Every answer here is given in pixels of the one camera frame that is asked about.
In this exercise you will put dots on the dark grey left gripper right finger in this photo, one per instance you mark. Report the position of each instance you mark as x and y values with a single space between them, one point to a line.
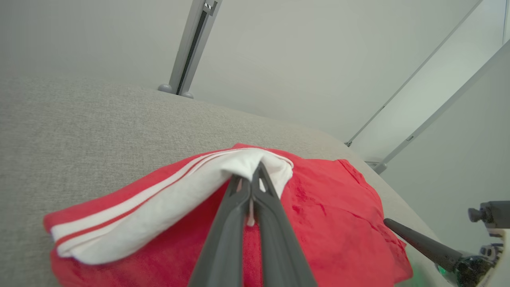
279 247

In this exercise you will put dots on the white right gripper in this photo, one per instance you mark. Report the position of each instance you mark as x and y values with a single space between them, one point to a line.
470 271

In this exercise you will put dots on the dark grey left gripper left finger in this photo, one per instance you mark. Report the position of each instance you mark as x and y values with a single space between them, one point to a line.
227 239

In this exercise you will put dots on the red white striped jersey top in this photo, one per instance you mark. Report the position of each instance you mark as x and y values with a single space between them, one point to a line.
338 223

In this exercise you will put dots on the grey fabric sofa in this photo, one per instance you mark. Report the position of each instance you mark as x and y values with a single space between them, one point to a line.
99 131

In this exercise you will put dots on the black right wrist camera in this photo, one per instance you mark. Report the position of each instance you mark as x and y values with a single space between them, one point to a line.
494 214

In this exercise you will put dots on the grey metal partition post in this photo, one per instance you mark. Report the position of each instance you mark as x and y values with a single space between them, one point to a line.
191 48
414 71
446 107

